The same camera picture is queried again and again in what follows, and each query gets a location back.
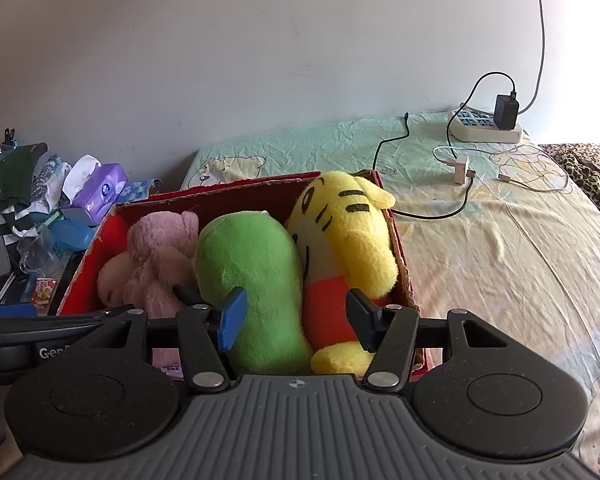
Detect green striped garment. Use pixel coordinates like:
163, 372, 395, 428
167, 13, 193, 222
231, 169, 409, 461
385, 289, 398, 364
0, 143, 47, 246

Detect green plush toy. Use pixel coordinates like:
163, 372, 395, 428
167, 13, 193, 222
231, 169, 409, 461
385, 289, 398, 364
193, 210, 313, 375

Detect cartoon print bed sheet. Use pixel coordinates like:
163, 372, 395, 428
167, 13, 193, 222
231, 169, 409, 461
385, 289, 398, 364
182, 114, 600, 475

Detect white USB charger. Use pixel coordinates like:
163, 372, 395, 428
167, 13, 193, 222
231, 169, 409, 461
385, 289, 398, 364
451, 155, 475, 185

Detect grey power strip cord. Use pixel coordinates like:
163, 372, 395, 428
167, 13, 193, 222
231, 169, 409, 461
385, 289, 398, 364
517, 0, 546, 116

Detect purple tissue pack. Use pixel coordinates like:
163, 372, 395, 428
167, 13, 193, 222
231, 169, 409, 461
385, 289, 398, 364
61, 164, 128, 228

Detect white USB cable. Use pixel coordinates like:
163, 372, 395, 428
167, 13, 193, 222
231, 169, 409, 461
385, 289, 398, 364
431, 142, 574, 195

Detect red cardboard box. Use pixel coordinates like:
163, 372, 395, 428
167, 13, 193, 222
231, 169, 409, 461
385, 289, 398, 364
54, 169, 429, 378

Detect white power strip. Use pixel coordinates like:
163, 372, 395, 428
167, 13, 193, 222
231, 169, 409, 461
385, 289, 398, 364
449, 110, 522, 144

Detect black power adapter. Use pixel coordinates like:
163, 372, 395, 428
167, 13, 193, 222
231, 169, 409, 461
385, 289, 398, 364
493, 90, 519, 130

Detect pink teddy bear plush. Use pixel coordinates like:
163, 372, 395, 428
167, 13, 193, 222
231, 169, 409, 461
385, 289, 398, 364
97, 210, 202, 380

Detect leopard print cloth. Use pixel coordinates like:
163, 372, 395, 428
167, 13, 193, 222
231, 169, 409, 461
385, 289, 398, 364
556, 151, 600, 211

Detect yellow tiger plush toy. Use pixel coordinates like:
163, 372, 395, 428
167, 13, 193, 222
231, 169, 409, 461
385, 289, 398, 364
286, 171, 399, 377

